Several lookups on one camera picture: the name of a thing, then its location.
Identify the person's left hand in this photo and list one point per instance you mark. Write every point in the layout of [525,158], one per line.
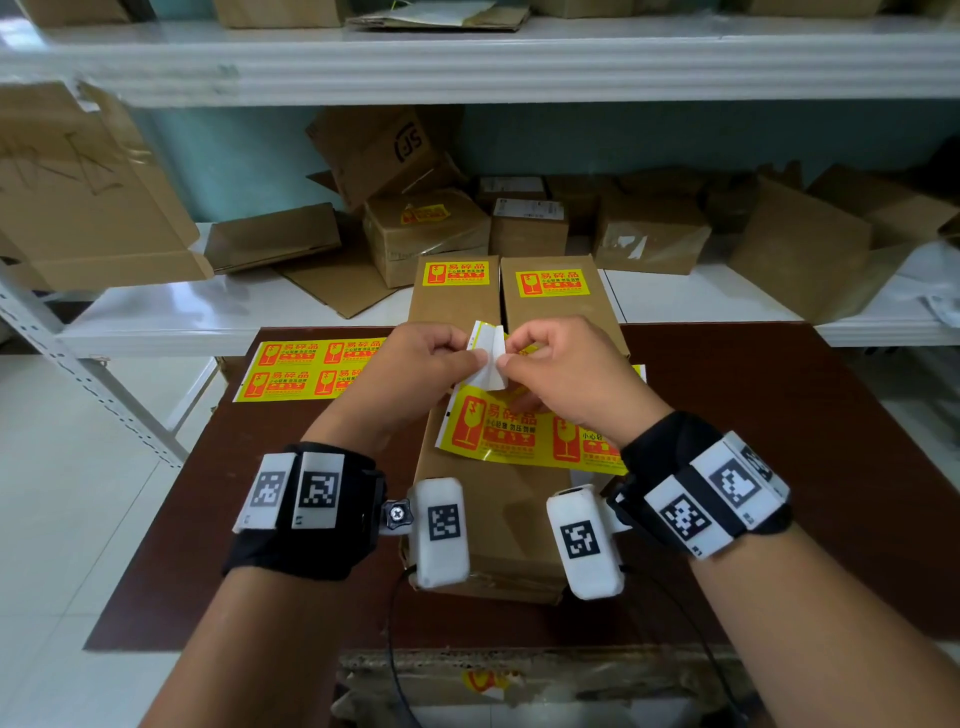
[394,382]

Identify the person's right hand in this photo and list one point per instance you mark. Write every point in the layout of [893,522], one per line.
[581,382]

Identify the person's right thumb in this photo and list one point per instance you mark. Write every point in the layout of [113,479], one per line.
[517,364]

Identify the person's left thumb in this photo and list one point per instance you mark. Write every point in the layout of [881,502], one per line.
[463,365]

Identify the white-backed peeled sticker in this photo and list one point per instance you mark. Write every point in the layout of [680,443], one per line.
[491,352]

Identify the yellow sticker sheet with peeled corner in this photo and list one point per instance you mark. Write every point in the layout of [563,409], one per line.
[517,435]

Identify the person's right forearm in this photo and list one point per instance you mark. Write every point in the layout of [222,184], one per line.
[817,637]

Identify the person's left forearm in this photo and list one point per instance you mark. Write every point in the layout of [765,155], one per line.
[255,652]

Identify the narrow cardboard box, yellow label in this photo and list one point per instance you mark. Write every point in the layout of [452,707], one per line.
[454,304]

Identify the wide cardboard box, yellow label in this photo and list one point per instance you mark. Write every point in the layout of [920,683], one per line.
[559,311]

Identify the taped cardboard box, yellow label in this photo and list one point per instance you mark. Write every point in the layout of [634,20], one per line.
[427,240]

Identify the small cardboard box, white label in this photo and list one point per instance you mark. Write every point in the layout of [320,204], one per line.
[529,232]

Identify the flat cardboard sheet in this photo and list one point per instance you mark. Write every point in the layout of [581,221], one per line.
[337,289]

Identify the large plain cardboard box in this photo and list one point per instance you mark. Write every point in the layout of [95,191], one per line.
[506,517]

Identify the flat yellow sticker sheet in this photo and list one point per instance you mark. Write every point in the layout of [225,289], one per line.
[300,367]

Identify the dark cardboard box, white label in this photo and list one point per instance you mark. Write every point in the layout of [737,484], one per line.
[510,187]

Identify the dark plain cardboard box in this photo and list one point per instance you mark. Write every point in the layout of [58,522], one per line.
[581,199]

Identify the cardboard box with clear tape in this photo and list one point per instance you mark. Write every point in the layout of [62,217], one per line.
[652,236]

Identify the flattened cardboard box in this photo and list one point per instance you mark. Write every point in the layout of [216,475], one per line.
[274,236]

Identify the cardboard box with black print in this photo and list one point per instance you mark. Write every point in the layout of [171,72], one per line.
[375,150]

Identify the white metal shelf rack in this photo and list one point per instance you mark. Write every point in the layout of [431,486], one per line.
[450,67]

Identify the tilted open cardboard box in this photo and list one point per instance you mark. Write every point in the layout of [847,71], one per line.
[802,251]

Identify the worn cardboard box with tape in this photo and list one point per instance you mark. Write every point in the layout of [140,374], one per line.
[540,686]

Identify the flat folded cardboard with paper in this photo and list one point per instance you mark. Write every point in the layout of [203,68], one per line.
[442,15]

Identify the cardboard box on shelf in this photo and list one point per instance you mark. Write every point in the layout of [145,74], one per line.
[277,12]
[71,10]

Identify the open cardboard box with flaps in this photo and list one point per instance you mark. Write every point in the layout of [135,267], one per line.
[885,199]

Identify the big open cardboard box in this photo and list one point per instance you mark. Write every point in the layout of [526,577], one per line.
[90,195]

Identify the white wrist camera with marker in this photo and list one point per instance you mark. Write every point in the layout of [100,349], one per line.
[442,536]
[585,547]

